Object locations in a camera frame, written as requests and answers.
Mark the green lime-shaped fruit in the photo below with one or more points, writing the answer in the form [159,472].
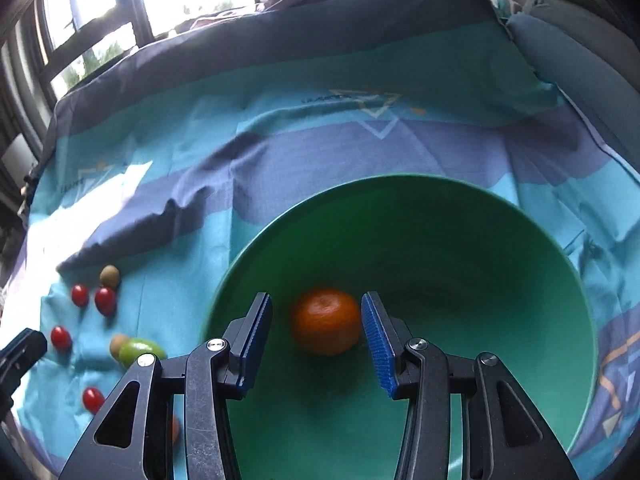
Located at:
[132,348]

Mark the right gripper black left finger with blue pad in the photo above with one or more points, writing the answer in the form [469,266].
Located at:
[131,436]

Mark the orange mandarin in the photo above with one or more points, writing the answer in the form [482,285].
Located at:
[175,429]
[325,322]

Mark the green plastic bowl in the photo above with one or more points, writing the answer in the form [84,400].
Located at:
[461,267]

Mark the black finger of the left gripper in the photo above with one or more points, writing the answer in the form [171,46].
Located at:
[16,359]

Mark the grey sofa cushion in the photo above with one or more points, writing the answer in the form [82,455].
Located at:
[582,47]

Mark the red cherry tomato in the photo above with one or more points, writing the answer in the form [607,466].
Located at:
[93,399]
[79,295]
[105,300]
[61,339]

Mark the yellow-brown small fruit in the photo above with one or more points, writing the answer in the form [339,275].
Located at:
[110,277]
[116,344]

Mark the window frame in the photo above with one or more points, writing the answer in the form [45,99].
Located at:
[49,47]

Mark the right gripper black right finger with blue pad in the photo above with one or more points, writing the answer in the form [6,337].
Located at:
[504,436]

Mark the teal purple patterned cloth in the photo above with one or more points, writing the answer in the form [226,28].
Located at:
[170,163]

